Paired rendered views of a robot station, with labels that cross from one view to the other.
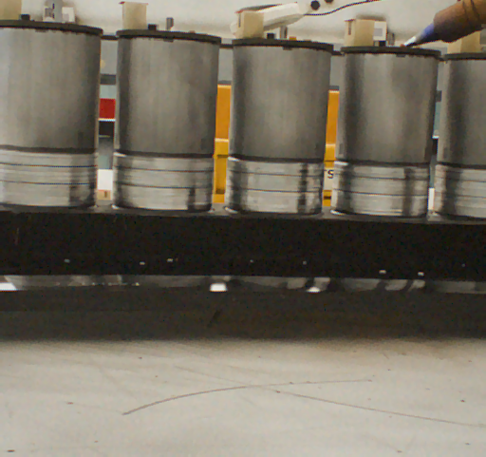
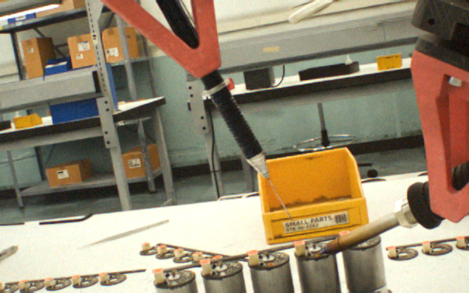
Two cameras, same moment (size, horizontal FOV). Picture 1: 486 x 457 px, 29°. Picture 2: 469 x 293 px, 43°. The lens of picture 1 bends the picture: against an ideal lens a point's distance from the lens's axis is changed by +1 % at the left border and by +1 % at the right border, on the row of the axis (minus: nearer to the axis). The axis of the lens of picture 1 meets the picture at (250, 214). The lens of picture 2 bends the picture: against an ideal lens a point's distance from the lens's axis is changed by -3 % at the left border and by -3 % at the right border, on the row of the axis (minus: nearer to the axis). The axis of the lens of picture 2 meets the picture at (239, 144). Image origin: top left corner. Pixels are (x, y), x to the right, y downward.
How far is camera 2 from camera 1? 0.18 m
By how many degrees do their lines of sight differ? 9
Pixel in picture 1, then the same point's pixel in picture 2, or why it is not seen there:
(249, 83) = (256, 283)
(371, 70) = (306, 267)
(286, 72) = (270, 279)
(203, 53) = (236, 279)
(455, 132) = (349, 277)
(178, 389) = not seen: outside the picture
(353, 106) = (302, 280)
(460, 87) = (346, 260)
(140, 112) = not seen: outside the picture
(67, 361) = not seen: outside the picture
